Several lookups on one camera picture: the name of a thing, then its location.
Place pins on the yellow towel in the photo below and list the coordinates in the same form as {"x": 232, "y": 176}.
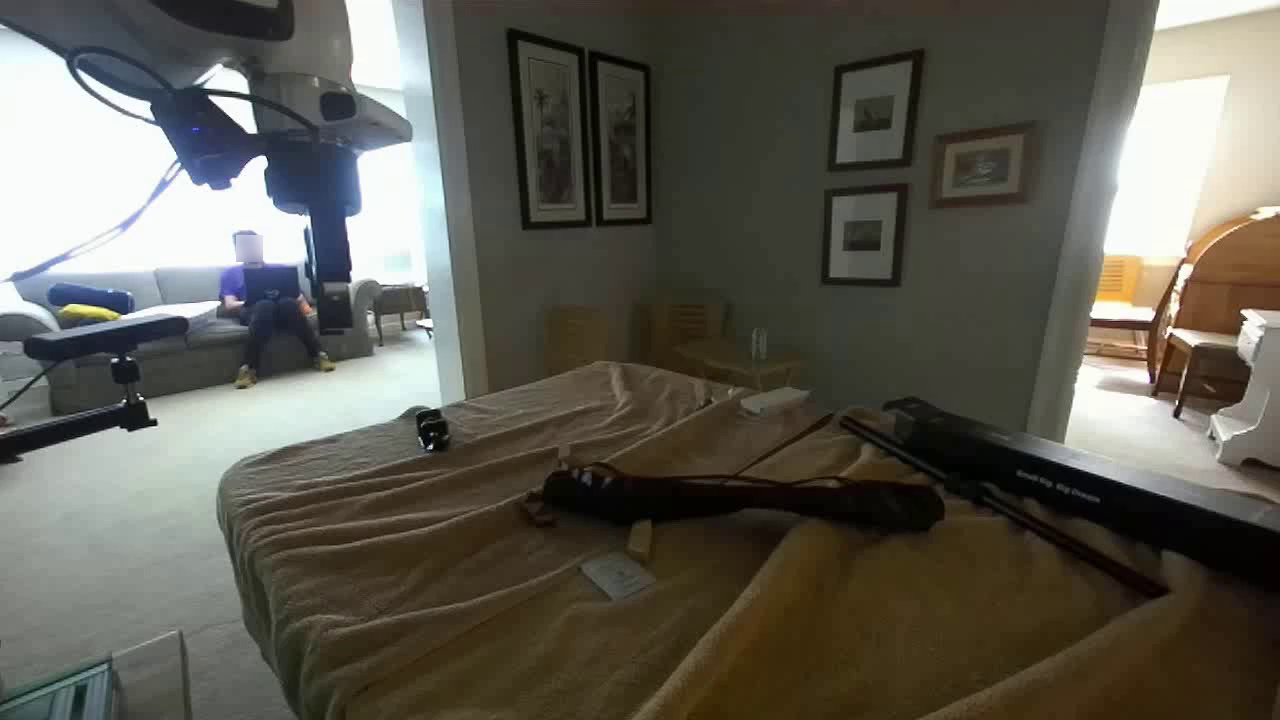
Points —
{"x": 977, "y": 622}

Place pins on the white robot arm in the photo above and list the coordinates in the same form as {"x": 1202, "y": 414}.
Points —
{"x": 229, "y": 80}

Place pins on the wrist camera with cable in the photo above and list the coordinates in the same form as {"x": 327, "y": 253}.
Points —
{"x": 209, "y": 146}

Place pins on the black framed picture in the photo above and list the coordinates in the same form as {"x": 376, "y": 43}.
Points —
{"x": 872, "y": 110}
{"x": 866, "y": 232}

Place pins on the wooden chair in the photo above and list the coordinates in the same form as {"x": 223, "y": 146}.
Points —
{"x": 1202, "y": 309}

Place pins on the grey sofa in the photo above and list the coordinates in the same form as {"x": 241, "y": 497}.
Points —
{"x": 172, "y": 324}

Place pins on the upper black framed picture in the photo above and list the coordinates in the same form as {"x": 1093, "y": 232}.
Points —
{"x": 872, "y": 110}

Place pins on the long black box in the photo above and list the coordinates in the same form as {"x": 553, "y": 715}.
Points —
{"x": 995, "y": 464}

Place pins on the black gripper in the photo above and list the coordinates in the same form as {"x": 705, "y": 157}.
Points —
{"x": 320, "y": 187}

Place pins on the tall framed picture right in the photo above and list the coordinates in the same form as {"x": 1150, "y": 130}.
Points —
{"x": 621, "y": 140}

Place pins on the small black clamp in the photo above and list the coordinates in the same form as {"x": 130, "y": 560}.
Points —
{"x": 432, "y": 429}

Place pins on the lower black framed picture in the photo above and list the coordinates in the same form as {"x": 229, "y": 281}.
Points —
{"x": 866, "y": 232}

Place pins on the person on sofa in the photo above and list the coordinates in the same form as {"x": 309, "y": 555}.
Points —
{"x": 265, "y": 315}

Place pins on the tall framed picture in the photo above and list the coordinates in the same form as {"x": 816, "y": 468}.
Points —
{"x": 548, "y": 130}
{"x": 621, "y": 140}

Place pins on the wooden framed landscape picture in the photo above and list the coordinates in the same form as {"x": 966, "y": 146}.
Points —
{"x": 988, "y": 167}

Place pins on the tall framed picture left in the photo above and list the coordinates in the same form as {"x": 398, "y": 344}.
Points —
{"x": 548, "y": 130}

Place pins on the small white card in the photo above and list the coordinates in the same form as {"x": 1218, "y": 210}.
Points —
{"x": 619, "y": 573}

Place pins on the beige left towel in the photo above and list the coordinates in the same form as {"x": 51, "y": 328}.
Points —
{"x": 387, "y": 580}

